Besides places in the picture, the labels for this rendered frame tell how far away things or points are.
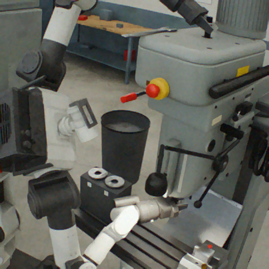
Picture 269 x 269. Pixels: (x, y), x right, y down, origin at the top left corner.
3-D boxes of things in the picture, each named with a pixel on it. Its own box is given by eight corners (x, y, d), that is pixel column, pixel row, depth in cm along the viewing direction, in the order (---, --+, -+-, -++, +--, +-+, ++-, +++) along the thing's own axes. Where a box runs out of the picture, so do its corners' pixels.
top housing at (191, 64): (198, 113, 95) (208, 56, 88) (125, 84, 110) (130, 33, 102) (262, 82, 128) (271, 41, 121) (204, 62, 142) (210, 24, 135)
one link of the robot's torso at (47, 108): (-37, 192, 109) (29, 176, 91) (-41, 96, 117) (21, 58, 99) (27, 192, 134) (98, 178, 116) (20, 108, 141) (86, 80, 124)
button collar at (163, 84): (163, 102, 100) (166, 82, 97) (146, 96, 103) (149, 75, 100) (168, 101, 101) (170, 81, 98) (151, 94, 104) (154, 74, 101)
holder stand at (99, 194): (114, 225, 168) (117, 192, 159) (79, 206, 178) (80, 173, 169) (129, 213, 177) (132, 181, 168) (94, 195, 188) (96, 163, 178)
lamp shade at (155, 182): (142, 193, 114) (143, 177, 111) (147, 181, 120) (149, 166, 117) (164, 199, 112) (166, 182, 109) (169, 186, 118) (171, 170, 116)
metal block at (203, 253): (205, 267, 138) (208, 257, 135) (193, 260, 141) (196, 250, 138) (211, 260, 141) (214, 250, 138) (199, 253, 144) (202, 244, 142)
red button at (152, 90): (154, 101, 98) (156, 87, 96) (143, 96, 100) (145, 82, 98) (162, 98, 100) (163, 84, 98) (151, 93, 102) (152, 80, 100)
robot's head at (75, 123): (71, 146, 112) (93, 139, 108) (57, 116, 110) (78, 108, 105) (81, 137, 118) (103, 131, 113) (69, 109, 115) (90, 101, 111)
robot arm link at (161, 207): (181, 205, 133) (153, 212, 127) (176, 224, 137) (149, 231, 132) (164, 186, 142) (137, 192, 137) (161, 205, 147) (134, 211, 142)
